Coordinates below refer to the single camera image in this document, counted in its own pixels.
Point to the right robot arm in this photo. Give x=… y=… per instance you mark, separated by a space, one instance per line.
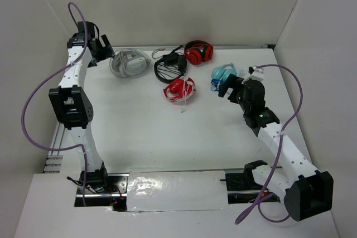
x=299 y=185

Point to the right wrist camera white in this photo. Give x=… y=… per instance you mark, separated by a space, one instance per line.
x=253 y=73

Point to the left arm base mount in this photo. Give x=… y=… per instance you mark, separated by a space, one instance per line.
x=113 y=195

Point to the red black headphones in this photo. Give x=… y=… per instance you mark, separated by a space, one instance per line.
x=198 y=51

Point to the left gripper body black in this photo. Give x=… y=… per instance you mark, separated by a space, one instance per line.
x=101 y=53

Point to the white grey headphones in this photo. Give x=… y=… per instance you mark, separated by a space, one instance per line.
x=129 y=62

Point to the aluminium frame rail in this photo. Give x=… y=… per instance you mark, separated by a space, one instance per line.
x=136 y=128

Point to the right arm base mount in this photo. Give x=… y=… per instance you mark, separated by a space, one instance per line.
x=240 y=185

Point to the red white headphones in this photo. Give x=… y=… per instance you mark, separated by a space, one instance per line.
x=180 y=90

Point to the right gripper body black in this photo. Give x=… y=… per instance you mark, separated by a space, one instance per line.
x=237 y=93

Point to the white taped cover plate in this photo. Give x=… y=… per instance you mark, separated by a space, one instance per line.
x=176 y=191

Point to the black headset with cable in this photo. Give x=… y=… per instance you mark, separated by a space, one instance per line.
x=169 y=66

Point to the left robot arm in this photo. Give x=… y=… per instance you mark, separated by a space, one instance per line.
x=73 y=108

